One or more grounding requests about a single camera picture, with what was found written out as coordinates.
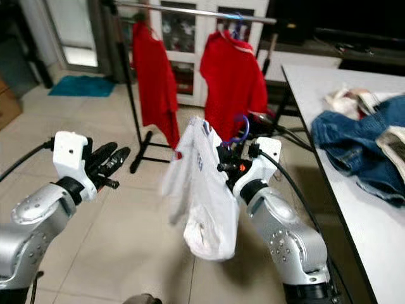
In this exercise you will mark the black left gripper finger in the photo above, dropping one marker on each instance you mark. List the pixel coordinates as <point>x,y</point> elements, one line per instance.
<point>101,152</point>
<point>115,162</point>

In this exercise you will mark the blue plastic hanger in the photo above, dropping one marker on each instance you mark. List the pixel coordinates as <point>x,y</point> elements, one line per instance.
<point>247,130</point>

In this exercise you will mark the white t-shirt with colourful print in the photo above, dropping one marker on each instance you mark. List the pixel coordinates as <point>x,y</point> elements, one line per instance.
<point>209,215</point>

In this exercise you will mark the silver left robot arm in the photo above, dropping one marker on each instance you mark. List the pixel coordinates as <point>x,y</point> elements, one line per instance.
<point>38,234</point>

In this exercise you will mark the purple plastic hanger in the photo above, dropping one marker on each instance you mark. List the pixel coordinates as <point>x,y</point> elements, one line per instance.
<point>239,31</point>

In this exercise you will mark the red shirt with white stripes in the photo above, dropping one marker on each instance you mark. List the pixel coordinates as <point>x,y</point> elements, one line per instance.
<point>234,82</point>

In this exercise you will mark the teal floor mat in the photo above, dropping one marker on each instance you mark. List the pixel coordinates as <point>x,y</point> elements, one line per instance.
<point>79,87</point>

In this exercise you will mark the plain red shirt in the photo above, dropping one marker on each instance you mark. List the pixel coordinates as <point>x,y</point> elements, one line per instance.
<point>155,82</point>

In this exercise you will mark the small printed cardboard box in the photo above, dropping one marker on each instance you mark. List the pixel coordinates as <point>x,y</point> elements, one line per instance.
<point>9,107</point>

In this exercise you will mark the white glass-door cabinet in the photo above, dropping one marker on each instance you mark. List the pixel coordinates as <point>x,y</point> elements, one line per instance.
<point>190,44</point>

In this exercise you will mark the blue denim jeans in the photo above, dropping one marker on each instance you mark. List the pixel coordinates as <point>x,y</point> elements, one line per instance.
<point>354,145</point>

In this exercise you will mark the glass balcony door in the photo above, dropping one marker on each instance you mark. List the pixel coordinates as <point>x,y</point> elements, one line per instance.
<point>76,31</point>

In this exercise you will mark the crumpled white beige cloth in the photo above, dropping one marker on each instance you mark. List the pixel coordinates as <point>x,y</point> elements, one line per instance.
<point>348,101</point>

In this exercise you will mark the grey robot foot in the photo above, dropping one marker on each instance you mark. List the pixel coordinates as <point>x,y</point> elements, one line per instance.
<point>142,298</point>

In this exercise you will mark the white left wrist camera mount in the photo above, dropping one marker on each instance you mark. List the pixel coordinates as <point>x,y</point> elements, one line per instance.
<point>69,155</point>

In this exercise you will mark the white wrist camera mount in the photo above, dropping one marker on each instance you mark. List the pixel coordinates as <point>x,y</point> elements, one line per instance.
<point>266,158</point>
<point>69,155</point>

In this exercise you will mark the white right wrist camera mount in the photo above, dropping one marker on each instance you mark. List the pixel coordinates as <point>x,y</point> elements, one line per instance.
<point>266,158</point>

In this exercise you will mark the steel clothes rack black frame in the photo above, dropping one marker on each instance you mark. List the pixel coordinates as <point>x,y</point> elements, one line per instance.
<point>190,11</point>

